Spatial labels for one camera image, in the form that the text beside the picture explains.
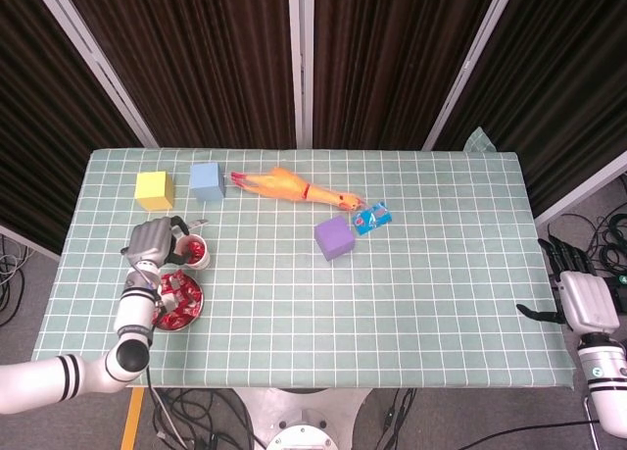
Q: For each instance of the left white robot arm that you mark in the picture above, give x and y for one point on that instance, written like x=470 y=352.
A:
x=132 y=317

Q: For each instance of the white paper cup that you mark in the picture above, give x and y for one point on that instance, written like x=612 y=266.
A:
x=206 y=263

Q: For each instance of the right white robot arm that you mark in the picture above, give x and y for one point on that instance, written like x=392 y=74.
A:
x=605 y=376

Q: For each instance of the purple foam cube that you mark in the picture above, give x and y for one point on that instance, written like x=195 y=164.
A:
x=334 y=236

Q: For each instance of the dark brown partition panel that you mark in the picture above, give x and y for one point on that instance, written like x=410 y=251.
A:
x=39 y=126
x=563 y=102
x=196 y=67
x=392 y=67

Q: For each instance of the blue snack packet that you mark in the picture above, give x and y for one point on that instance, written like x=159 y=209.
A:
x=372 y=219

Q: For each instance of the metal bowl of red candies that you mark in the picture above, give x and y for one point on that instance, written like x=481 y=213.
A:
x=195 y=317

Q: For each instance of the yellow foam cube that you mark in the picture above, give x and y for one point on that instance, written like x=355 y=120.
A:
x=153 y=190

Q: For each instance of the white partition base rail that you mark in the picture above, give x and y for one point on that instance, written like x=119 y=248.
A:
x=583 y=191
x=29 y=242

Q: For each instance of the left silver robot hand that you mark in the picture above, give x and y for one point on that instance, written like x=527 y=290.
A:
x=152 y=241

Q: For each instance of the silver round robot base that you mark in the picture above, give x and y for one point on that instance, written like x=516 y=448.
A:
x=299 y=420

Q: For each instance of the black box with green light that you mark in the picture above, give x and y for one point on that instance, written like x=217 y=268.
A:
x=622 y=293

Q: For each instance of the light blue foam cube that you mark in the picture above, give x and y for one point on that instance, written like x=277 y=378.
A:
x=206 y=180

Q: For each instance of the white partition frame post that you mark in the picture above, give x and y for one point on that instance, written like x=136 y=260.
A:
x=95 y=60
x=469 y=65
x=300 y=63

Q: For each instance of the green checked tablecloth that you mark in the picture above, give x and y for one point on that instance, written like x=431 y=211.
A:
x=343 y=313

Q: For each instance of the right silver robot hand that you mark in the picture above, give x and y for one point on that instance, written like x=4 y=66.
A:
x=588 y=303

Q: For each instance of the orange rubber chicken toy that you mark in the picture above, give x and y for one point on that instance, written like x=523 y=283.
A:
x=284 y=185

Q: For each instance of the yellow floor tape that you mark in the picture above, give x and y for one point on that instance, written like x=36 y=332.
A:
x=131 y=420

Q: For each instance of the silver table knife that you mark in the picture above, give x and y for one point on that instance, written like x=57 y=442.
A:
x=198 y=222

